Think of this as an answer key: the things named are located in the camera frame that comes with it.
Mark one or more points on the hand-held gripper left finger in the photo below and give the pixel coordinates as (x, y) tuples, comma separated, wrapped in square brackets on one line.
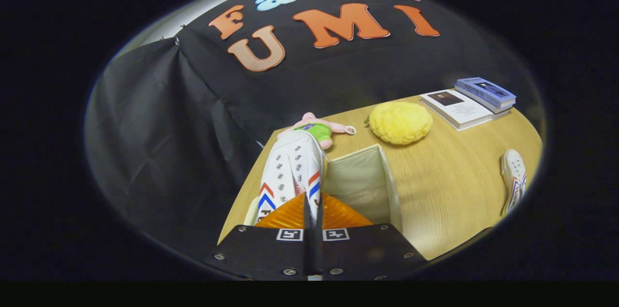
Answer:
[(261, 251)]

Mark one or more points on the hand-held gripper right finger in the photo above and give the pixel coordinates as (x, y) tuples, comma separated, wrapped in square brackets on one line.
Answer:
[(367, 251)]

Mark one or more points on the beige fabric storage box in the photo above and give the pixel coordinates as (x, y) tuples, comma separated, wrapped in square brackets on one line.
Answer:
[(360, 176)]

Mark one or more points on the white striped canvas shoe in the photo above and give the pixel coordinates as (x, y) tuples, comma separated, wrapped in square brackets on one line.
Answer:
[(513, 171), (295, 167)]

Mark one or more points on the pink starfish plush toy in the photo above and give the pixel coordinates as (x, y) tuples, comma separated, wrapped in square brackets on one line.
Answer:
[(316, 130)]

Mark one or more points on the yellow plush ball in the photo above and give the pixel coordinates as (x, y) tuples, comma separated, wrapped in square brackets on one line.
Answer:
[(400, 123)]

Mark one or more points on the white book with dark photo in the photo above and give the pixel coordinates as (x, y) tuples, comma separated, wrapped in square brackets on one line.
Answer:
[(459, 109)]

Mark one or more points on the grey-blue book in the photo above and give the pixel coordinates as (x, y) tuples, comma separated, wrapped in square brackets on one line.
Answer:
[(486, 105)]

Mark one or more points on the blue book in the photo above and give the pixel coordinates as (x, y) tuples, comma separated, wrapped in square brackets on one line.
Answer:
[(483, 90)]

